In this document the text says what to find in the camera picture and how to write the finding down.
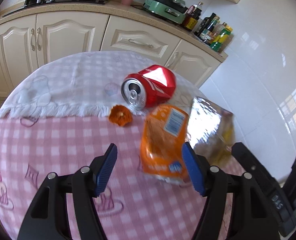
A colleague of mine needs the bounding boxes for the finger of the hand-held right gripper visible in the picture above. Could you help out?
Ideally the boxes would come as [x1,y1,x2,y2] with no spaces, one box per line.
[231,142,296,237]

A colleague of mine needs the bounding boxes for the orange peel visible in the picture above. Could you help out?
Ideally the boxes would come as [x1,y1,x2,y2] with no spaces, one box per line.
[108,105,133,127]

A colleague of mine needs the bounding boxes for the slim dark sauce bottle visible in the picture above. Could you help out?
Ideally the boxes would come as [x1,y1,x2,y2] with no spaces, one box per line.
[197,13,216,39]

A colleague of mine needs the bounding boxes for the crushed red soda can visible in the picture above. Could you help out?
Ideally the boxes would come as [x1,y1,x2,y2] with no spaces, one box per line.
[120,64,176,110]

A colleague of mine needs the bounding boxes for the green electric cooker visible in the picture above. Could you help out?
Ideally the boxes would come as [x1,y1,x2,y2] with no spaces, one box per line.
[142,0,188,25]

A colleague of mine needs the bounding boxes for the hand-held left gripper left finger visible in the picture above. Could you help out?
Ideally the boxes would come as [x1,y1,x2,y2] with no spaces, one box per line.
[17,144,118,240]

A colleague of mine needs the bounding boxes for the gold snack bag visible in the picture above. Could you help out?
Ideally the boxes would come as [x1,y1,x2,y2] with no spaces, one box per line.
[208,120,235,167]

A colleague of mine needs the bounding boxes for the large dark sauce bottle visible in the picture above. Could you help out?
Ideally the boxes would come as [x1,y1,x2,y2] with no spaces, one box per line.
[182,2,203,32]

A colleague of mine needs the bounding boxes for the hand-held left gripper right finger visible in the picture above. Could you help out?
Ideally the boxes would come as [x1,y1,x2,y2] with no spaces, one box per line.
[182,142,280,240]

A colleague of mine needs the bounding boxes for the yellow oil bottle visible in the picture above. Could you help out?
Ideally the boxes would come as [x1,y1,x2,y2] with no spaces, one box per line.
[209,22,227,44]

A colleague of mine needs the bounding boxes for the green and yellow bottle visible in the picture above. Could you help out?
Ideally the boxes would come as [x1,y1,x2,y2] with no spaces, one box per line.
[210,25,234,53]

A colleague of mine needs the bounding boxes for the cream lower kitchen cabinets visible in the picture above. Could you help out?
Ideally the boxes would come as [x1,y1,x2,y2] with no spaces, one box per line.
[0,0,228,98]

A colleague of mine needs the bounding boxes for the white fringed cloth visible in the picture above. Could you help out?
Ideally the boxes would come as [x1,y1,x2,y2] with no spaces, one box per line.
[0,50,206,119]

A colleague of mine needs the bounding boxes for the orange snack packet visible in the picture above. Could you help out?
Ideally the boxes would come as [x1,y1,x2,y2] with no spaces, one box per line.
[140,105,191,185]

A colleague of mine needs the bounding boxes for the clear plastic bag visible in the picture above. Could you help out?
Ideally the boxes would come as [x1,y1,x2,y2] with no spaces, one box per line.
[187,96,236,168]

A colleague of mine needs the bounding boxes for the pink checkered tablecloth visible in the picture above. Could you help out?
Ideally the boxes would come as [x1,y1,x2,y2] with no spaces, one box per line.
[0,115,248,240]

